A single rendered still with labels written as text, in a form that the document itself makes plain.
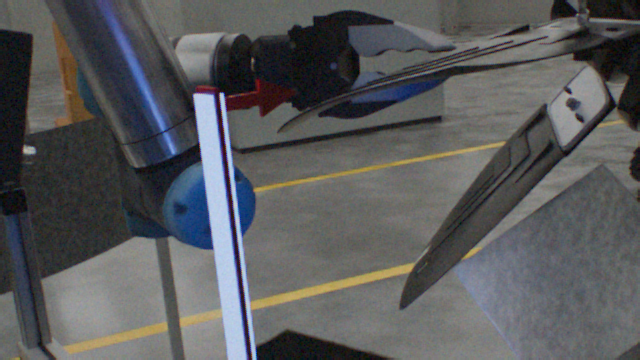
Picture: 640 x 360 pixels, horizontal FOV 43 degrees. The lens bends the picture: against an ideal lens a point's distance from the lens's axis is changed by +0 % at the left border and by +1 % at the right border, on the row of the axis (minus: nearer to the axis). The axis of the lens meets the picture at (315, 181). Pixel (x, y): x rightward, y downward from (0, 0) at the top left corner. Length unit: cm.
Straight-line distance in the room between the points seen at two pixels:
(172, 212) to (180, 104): 9
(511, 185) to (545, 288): 17
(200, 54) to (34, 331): 44
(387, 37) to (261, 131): 609
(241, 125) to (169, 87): 606
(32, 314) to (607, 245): 67
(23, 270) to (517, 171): 58
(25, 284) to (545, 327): 62
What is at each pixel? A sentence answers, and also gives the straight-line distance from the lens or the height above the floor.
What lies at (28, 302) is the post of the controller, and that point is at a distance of 103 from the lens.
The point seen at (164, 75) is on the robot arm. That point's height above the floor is 119.
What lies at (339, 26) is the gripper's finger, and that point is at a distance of 71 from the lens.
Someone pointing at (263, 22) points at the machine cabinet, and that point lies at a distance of 673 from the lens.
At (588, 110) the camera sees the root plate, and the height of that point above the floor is 111.
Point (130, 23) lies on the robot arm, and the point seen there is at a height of 123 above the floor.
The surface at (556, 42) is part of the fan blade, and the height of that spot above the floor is 119.
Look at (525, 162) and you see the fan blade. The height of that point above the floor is 106.
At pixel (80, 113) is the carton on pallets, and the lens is 859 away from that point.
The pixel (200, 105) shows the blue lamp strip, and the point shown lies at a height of 118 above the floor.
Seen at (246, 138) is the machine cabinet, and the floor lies 13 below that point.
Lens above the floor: 124
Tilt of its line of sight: 13 degrees down
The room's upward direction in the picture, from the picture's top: 6 degrees counter-clockwise
